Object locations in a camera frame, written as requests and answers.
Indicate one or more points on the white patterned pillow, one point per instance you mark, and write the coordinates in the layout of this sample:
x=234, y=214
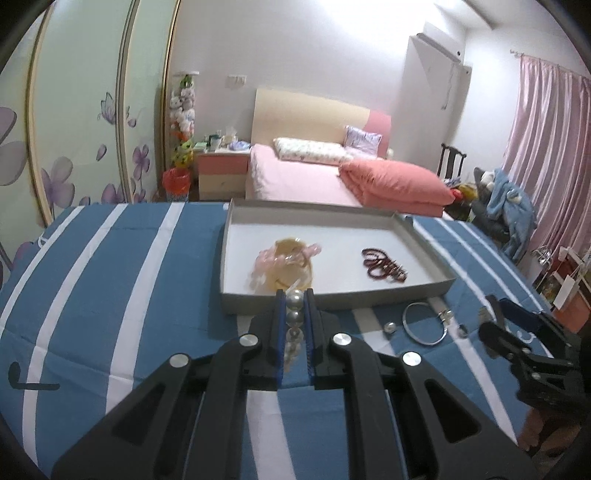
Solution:
x=309, y=150

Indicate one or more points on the pink curtain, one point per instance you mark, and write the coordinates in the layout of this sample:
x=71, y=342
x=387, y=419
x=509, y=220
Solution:
x=549, y=152

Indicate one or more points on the beige pink headboard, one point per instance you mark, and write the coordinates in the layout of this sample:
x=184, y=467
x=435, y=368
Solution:
x=300, y=115

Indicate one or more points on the thin silver bangle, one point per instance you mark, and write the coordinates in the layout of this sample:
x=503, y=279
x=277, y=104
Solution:
x=445, y=315

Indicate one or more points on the clear tube of plush toys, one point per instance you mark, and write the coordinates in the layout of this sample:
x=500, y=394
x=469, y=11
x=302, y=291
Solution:
x=182, y=106

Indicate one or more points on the yellow plush toy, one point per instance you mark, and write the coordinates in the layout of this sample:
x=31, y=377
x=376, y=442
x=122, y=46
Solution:
x=182, y=154

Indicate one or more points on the yellow bangle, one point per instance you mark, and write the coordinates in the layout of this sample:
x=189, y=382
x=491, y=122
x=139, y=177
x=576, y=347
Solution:
x=288, y=240

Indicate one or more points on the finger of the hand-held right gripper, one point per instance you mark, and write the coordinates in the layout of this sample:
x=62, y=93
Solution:
x=519, y=316
x=496, y=337

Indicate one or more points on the white air conditioner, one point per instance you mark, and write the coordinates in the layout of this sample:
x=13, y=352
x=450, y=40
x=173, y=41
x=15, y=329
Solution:
x=438, y=46

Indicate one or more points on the pink beige nightstand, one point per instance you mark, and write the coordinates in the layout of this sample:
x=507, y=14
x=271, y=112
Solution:
x=221, y=173

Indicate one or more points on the tissue box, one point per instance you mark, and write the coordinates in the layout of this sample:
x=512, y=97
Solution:
x=229, y=140

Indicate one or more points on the person's right hand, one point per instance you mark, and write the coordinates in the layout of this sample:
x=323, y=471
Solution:
x=538, y=431

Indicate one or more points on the metal rack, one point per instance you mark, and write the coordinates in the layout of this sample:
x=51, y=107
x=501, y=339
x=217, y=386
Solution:
x=542, y=267

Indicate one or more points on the pink duvet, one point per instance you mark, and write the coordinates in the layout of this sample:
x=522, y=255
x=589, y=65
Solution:
x=397, y=184

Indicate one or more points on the white pipe cover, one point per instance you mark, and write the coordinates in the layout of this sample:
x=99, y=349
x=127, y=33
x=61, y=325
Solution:
x=457, y=85

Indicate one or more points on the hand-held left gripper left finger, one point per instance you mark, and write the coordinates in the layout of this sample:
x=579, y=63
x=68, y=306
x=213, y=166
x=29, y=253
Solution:
x=280, y=332

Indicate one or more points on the white paper bag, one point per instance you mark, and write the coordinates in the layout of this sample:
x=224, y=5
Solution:
x=567, y=286

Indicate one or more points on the pink and yellow hair accessory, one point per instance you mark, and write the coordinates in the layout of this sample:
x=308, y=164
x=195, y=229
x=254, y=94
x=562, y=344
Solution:
x=265, y=256

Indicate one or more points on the colourful toys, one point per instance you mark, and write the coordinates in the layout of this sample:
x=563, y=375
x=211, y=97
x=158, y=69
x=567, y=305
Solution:
x=461, y=190

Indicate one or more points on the green book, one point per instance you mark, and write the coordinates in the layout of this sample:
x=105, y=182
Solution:
x=200, y=146

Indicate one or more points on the floral glass sliding wardrobe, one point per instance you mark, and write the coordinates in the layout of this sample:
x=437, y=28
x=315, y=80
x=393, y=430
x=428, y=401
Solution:
x=83, y=115

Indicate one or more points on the blue fleece garment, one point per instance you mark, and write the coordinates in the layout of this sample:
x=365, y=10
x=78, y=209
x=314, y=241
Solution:
x=510, y=207

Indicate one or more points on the white wall switch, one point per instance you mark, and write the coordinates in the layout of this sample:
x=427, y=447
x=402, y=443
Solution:
x=236, y=80

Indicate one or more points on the grey plush toy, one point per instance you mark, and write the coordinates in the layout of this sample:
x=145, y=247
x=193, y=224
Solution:
x=484, y=184

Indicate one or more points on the grey cardboard tray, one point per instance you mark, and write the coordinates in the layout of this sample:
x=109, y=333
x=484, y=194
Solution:
x=351, y=235

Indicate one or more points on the blue cloth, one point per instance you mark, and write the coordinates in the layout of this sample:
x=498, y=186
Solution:
x=241, y=146

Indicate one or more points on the blue white striped tablecloth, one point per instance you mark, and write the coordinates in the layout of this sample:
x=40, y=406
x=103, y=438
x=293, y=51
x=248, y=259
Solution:
x=138, y=286

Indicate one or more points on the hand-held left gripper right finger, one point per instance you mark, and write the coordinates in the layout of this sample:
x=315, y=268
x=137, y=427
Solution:
x=311, y=332

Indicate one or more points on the bed with pink sheet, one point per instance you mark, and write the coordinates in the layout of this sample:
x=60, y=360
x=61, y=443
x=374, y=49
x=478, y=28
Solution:
x=295, y=180

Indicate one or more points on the red waste basket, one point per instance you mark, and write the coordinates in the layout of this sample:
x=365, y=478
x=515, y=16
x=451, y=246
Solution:
x=176, y=181

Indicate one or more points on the lilac cushion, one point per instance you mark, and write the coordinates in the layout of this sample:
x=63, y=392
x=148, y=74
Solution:
x=362, y=141

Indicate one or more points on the orange cardboard box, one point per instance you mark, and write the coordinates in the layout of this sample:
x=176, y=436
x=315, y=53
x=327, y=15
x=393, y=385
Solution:
x=575, y=314

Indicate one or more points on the dark wooden chair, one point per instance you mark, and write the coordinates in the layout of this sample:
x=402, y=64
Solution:
x=450, y=159

